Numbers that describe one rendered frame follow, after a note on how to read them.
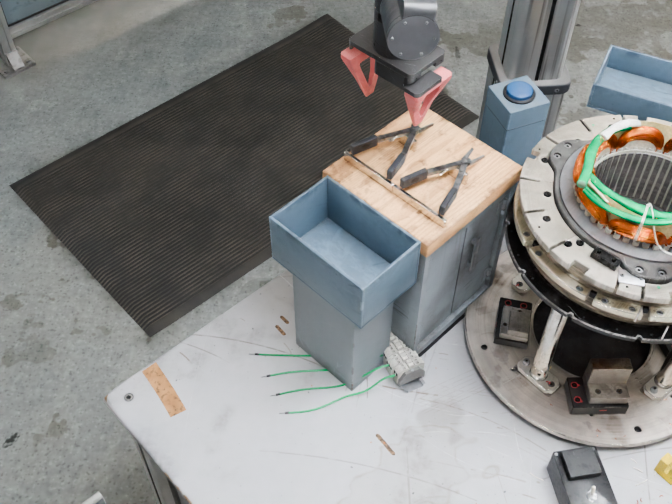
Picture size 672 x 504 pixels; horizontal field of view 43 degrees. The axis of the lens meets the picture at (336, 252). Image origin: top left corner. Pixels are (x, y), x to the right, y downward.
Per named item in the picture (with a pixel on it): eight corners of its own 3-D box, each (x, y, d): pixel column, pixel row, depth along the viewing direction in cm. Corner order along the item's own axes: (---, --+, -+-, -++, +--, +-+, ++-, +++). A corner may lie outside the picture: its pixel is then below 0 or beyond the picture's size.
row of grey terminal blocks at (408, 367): (428, 383, 129) (431, 368, 125) (400, 395, 127) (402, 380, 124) (396, 333, 134) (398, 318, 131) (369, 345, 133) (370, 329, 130)
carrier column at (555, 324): (540, 386, 126) (570, 302, 110) (525, 376, 127) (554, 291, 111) (549, 375, 127) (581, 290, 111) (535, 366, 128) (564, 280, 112)
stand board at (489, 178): (426, 258, 110) (428, 246, 108) (322, 183, 119) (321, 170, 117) (521, 179, 119) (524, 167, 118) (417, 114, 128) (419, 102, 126)
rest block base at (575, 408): (563, 384, 126) (566, 377, 125) (618, 383, 126) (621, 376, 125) (570, 414, 123) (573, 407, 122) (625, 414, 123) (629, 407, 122)
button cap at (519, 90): (537, 97, 131) (538, 92, 131) (514, 104, 130) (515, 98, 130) (524, 81, 134) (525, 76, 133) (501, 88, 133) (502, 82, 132)
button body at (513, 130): (522, 213, 151) (550, 102, 131) (486, 225, 149) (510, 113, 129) (502, 187, 155) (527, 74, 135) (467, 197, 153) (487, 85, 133)
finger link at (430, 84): (413, 145, 106) (418, 85, 99) (370, 118, 110) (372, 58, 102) (448, 118, 110) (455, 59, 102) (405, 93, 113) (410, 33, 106)
